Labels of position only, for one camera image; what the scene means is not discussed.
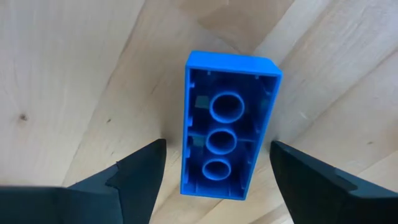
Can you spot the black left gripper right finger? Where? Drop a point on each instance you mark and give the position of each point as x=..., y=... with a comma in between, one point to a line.
x=314, y=199

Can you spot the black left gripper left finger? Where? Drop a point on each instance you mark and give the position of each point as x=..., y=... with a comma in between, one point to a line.
x=93, y=205

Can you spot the blue toy block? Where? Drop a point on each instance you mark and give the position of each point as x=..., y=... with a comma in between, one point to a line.
x=230, y=63

